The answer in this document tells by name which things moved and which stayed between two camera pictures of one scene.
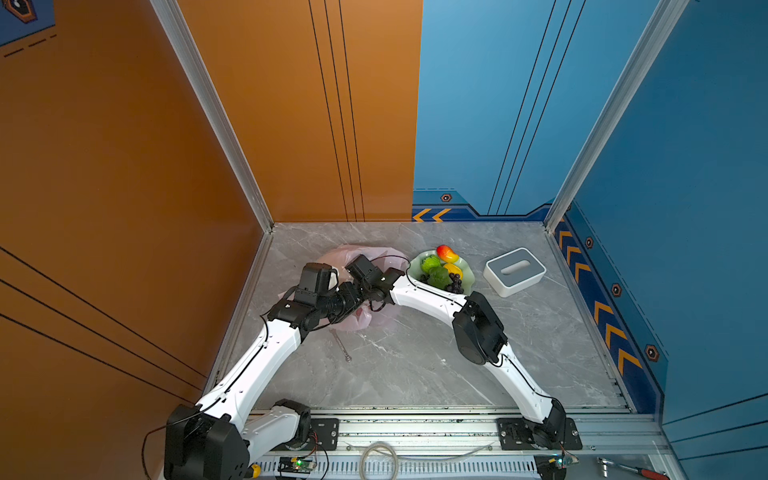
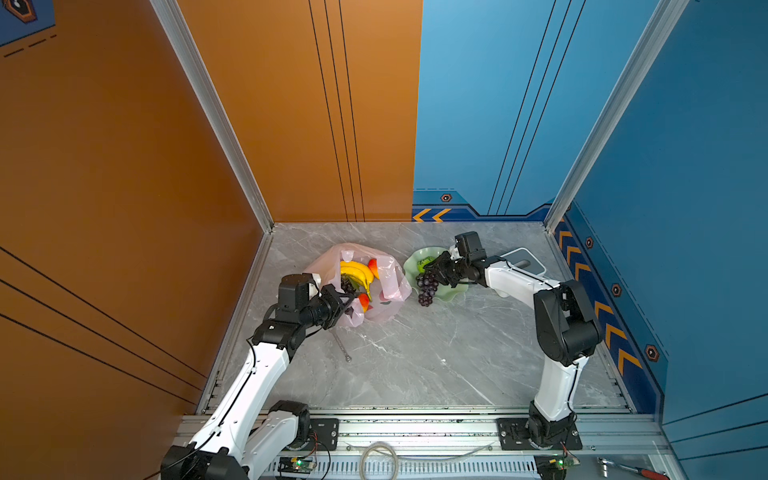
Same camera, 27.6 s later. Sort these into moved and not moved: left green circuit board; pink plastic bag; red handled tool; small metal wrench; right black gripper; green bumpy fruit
Moved: right black gripper; pink plastic bag
Not moved: green bumpy fruit; red handled tool; left green circuit board; small metal wrench
